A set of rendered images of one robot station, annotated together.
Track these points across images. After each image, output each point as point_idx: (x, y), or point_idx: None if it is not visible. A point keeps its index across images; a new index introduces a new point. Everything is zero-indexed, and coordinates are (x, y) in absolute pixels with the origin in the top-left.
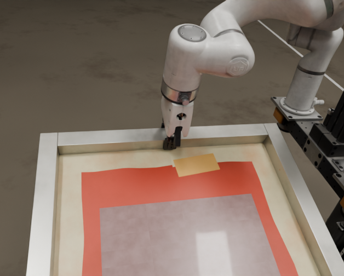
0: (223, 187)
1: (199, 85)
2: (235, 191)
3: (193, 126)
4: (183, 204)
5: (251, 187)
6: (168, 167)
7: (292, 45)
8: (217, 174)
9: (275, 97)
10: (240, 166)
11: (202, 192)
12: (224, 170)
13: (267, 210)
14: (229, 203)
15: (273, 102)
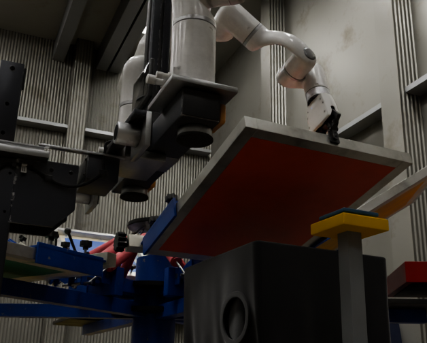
0: (275, 168)
1: (305, 96)
2: (266, 169)
3: (313, 131)
4: (298, 179)
5: (254, 165)
6: (319, 163)
7: (235, 4)
8: (282, 162)
9: (229, 86)
10: (266, 154)
11: (289, 172)
12: (278, 158)
13: (240, 175)
14: (267, 175)
15: (232, 98)
